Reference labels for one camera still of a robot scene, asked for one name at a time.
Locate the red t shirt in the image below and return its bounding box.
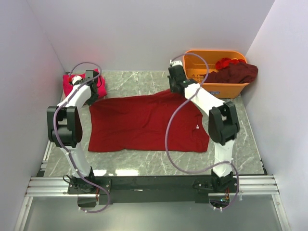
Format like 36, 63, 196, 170
88, 90, 209, 153

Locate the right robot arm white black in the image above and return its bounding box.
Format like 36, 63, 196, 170
165, 61, 240, 192

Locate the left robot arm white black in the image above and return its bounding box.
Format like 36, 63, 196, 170
47, 70, 100, 193

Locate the folded pink t shirt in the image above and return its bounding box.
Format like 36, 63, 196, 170
63, 74, 107, 99

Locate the orange plastic basket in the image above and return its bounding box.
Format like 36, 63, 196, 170
182, 50, 248, 99

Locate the bright red cloth in basket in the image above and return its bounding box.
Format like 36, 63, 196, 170
215, 58, 246, 71

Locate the dark maroon t shirt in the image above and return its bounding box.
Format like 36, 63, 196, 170
205, 63, 258, 84

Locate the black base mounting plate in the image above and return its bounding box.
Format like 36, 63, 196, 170
67, 175, 237, 205

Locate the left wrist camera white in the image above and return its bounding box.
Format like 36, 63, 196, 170
68, 75, 83, 86

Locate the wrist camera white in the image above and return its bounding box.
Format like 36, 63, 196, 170
169, 60, 183, 67
68, 75, 83, 86

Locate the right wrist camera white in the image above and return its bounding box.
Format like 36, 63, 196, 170
169, 60, 183, 67

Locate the aluminium rail frame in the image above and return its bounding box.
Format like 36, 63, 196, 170
25, 175, 280, 197

